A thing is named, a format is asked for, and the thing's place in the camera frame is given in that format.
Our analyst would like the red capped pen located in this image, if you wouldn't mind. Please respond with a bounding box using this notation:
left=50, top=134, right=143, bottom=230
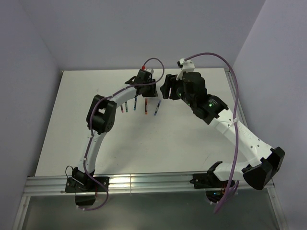
left=144, top=98, right=148, bottom=115

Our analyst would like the light blue pen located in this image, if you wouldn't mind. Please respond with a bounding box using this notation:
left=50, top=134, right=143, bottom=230
left=133, top=97, right=137, bottom=111

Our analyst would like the dark blue capped pen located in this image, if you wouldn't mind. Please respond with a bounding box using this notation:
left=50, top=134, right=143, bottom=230
left=153, top=99, right=162, bottom=116

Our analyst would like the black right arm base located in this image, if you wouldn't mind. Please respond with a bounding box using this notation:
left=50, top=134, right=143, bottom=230
left=189, top=173, right=228, bottom=203

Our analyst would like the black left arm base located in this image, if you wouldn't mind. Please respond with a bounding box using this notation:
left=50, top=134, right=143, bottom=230
left=64, top=166, right=110, bottom=208

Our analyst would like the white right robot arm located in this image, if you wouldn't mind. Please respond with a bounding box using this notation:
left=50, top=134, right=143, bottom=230
left=160, top=72, right=285, bottom=190

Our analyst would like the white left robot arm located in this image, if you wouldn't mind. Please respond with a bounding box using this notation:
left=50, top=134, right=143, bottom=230
left=72, top=68, right=157, bottom=191

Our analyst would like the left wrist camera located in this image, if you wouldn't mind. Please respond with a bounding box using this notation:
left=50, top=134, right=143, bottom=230
left=141, top=66, right=154, bottom=75

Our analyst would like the aluminium side rail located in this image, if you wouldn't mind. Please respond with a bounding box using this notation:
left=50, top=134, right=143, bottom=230
left=224, top=68, right=262, bottom=170

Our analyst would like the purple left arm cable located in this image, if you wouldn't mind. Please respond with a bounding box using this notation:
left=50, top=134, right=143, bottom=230
left=83, top=57, right=165, bottom=211

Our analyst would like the aluminium front rail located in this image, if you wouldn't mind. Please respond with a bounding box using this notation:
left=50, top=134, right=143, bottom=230
left=22, top=167, right=275, bottom=197

